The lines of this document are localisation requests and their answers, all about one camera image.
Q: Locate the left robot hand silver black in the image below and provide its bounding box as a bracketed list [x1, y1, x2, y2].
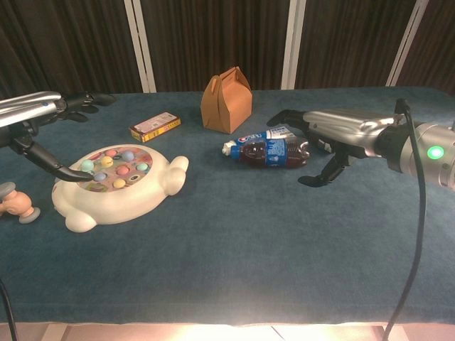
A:
[0, 91, 117, 183]

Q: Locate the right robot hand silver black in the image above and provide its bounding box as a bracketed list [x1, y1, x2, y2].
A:
[266, 109, 398, 188]

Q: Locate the toy mallet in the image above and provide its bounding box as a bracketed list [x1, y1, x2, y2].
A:
[0, 181, 41, 225]

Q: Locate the white whack-a-mole toy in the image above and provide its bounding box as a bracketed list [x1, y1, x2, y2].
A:
[50, 143, 191, 234]

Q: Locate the Pepsi cola bottle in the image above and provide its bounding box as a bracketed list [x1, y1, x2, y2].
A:
[223, 138, 311, 171]

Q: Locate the blue white toothpaste tube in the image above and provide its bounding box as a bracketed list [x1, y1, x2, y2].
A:
[235, 125, 298, 145]

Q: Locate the brown paper gable box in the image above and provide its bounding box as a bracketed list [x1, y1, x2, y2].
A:
[200, 66, 254, 135]

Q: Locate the small yellow red carton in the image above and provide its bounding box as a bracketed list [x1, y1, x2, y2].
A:
[128, 112, 182, 144]

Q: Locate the teal table cloth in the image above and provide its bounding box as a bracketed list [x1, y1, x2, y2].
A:
[0, 87, 455, 326]

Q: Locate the white partition frame post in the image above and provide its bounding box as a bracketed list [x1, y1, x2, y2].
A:
[280, 0, 308, 91]
[385, 0, 433, 88]
[123, 0, 158, 94]

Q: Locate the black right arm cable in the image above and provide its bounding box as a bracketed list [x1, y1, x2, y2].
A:
[383, 98, 428, 341]

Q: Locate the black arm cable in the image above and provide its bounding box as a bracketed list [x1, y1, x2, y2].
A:
[383, 98, 428, 341]
[0, 278, 18, 341]

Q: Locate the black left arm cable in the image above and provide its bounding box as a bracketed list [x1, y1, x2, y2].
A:
[0, 278, 18, 341]

